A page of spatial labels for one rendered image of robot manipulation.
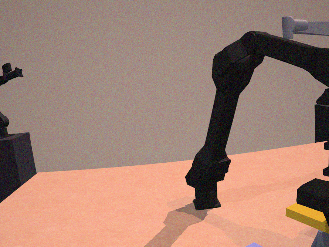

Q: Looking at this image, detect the blue cube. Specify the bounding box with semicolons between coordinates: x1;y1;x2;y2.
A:
245;242;262;247

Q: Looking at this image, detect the yellow bar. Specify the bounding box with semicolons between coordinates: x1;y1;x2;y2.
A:
285;203;329;234

